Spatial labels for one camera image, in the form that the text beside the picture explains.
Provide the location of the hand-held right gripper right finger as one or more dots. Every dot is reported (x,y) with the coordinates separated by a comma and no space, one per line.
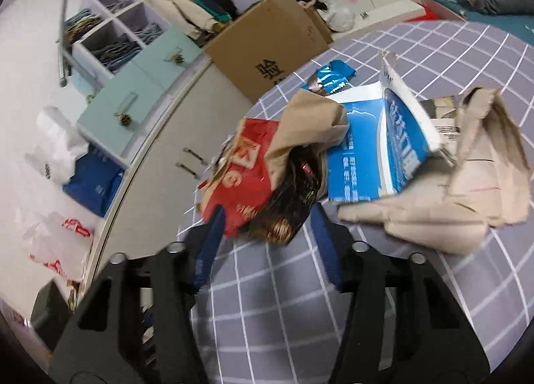
(325,242)

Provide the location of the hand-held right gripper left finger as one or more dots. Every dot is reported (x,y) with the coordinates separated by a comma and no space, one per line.
(208,242)

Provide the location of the black snack wrapper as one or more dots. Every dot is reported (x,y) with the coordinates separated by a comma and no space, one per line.
(288,200)

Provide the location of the red snack bag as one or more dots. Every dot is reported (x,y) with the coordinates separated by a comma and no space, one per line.
(246,175)

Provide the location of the blue and white carton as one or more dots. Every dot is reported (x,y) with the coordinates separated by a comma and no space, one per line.
(358,158)

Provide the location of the brown paper bag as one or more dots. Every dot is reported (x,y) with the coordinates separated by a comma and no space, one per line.
(308,121)

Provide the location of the blue foil wrapper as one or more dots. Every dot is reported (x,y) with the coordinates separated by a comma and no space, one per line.
(333,77)

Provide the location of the beige paper bag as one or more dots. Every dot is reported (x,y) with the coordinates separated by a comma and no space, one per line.
(479,167)

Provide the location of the cream cabinet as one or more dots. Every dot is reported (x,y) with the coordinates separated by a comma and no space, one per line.
(167,129)

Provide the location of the blue bag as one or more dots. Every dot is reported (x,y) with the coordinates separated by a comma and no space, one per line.
(91,183)

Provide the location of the pinecone drawer pull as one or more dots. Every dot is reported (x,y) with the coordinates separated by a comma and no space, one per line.
(124,119)
(179,59)

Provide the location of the red and white plastic bag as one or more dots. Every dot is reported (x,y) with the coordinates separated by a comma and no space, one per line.
(54,242)

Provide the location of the printed paper sheet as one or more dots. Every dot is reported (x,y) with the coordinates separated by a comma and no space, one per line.
(442,125)

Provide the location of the teal drawer cabinet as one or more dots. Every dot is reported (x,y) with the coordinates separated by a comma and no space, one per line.
(137,87)

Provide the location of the large white plastic bag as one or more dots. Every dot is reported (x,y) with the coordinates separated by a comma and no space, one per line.
(54,133)

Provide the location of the cardboard box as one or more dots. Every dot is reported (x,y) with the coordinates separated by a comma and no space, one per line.
(267,41)

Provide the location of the folded denim clothes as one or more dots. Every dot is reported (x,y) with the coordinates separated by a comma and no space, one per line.
(117,50)

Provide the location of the metal pole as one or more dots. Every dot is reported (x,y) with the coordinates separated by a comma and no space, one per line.
(62,58)

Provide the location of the pile of clothes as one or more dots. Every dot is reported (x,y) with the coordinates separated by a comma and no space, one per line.
(183,4)

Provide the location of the red cloth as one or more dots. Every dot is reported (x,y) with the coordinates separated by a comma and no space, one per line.
(425,14)

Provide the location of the teal bed sheet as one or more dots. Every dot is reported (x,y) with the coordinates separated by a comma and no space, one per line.
(500,18)

